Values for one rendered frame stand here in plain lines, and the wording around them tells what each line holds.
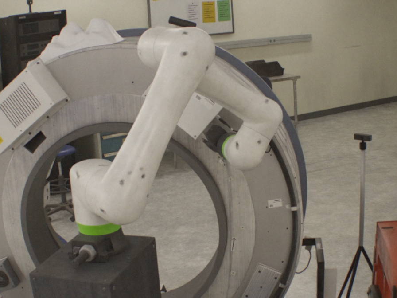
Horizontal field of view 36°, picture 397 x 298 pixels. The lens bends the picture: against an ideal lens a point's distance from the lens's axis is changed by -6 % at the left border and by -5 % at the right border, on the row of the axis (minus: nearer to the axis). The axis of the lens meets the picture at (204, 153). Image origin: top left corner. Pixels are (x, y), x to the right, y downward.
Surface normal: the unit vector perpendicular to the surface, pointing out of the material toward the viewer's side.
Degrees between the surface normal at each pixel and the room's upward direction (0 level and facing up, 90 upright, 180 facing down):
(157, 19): 90
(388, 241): 0
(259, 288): 90
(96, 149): 90
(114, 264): 0
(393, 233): 0
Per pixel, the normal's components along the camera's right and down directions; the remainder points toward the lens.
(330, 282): -0.11, 0.25
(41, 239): 0.96, -0.23
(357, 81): 0.55, 0.18
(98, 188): -0.72, -0.41
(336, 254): -0.06, -0.97
